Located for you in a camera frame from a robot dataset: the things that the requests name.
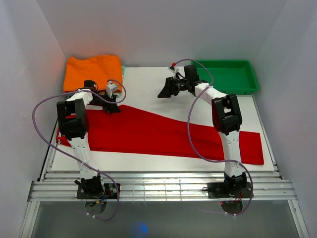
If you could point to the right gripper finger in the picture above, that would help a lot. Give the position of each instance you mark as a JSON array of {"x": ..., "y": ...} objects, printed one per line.
[
  {"x": 169, "y": 84},
  {"x": 166, "y": 92}
]

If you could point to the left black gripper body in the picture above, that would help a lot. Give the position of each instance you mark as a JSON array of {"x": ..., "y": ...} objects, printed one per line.
[{"x": 100, "y": 102}]

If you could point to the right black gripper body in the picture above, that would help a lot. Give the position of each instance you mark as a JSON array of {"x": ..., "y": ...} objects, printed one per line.
[{"x": 181, "y": 85}]

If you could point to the red trousers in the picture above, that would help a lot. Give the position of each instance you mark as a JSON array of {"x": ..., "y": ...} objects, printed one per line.
[{"x": 137, "y": 131}]

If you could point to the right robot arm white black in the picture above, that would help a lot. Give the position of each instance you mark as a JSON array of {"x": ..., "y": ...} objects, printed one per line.
[{"x": 226, "y": 119}]

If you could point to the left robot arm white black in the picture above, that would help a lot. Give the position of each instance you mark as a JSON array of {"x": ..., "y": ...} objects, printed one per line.
[{"x": 74, "y": 125}]

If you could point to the folded orange trousers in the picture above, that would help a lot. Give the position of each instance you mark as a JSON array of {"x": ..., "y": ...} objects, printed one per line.
[{"x": 99, "y": 69}]

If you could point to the folded light green garment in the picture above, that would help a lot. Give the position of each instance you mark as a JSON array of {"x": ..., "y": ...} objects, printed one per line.
[{"x": 123, "y": 73}]

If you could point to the green plastic tray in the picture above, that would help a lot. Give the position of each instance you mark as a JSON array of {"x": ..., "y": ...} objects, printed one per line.
[{"x": 230, "y": 76}]

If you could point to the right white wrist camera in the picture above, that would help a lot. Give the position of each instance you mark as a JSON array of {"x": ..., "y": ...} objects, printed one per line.
[{"x": 174, "y": 69}]

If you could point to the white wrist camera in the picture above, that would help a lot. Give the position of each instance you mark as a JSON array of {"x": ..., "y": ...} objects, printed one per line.
[
  {"x": 174, "y": 69},
  {"x": 111, "y": 88}
]

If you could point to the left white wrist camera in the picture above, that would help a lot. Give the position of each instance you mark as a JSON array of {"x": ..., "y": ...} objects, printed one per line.
[{"x": 111, "y": 88}]

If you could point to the aluminium rail frame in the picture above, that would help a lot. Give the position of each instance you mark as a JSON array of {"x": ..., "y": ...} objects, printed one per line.
[{"x": 170, "y": 186}]

